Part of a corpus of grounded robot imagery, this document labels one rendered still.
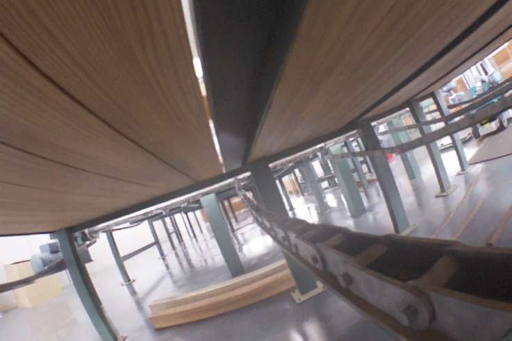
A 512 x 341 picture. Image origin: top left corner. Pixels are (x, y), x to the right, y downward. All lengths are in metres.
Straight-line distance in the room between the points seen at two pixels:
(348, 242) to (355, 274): 0.08
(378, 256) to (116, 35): 0.27
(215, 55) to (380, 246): 0.29
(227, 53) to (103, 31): 0.19
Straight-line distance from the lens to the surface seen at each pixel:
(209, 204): 1.86
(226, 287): 1.58
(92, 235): 1.93
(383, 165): 1.40
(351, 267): 0.16
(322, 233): 0.29
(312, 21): 0.27
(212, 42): 0.29
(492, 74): 3.00
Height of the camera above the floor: 0.62
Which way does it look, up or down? 11 degrees up
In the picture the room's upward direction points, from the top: 22 degrees counter-clockwise
